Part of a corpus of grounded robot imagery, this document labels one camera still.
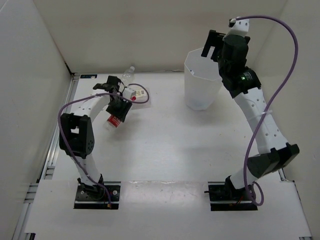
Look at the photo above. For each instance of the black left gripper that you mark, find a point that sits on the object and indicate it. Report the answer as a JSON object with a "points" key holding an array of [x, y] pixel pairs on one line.
{"points": [[121, 113]]}

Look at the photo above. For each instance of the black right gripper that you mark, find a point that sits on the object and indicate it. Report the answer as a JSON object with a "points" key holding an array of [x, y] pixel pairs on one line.
{"points": [[214, 39]]}

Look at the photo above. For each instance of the red label plastic bottle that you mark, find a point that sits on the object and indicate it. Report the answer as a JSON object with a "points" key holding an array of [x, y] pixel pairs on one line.
{"points": [[113, 121]]}

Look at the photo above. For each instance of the blue label plastic bottle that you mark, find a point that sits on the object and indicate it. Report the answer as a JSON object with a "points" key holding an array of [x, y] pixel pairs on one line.
{"points": [[200, 105]]}

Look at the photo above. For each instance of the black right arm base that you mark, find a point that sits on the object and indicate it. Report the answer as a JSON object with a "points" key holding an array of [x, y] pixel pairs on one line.
{"points": [[222, 200]]}

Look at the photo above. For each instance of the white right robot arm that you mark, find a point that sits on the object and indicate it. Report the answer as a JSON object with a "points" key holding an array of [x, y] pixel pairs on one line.
{"points": [[233, 84]]}

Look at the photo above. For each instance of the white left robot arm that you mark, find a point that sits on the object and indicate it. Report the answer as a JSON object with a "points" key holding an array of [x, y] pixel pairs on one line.
{"points": [[76, 136]]}

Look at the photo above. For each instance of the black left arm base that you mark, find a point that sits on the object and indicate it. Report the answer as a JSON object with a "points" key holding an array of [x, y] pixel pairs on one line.
{"points": [[86, 200]]}

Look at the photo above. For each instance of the white polygonal plastic bin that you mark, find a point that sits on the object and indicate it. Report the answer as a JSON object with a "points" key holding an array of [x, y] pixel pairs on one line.
{"points": [[206, 83]]}

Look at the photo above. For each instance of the clear ribbed plastic bottle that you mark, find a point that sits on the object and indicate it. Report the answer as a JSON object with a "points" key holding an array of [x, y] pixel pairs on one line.
{"points": [[128, 76]]}

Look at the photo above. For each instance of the clear bottle yellow label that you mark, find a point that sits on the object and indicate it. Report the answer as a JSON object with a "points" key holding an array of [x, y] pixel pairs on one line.
{"points": [[141, 96]]}

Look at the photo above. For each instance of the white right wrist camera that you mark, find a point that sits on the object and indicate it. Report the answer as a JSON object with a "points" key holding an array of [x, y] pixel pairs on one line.
{"points": [[238, 27]]}

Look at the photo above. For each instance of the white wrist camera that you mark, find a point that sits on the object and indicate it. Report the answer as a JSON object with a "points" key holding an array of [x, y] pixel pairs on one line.
{"points": [[238, 27], [129, 93]]}

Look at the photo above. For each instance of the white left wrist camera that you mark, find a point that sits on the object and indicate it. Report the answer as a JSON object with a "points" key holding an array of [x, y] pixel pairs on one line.
{"points": [[129, 93]]}

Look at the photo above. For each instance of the aluminium left frame rail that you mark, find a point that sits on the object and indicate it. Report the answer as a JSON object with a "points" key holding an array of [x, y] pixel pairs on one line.
{"points": [[46, 173]]}

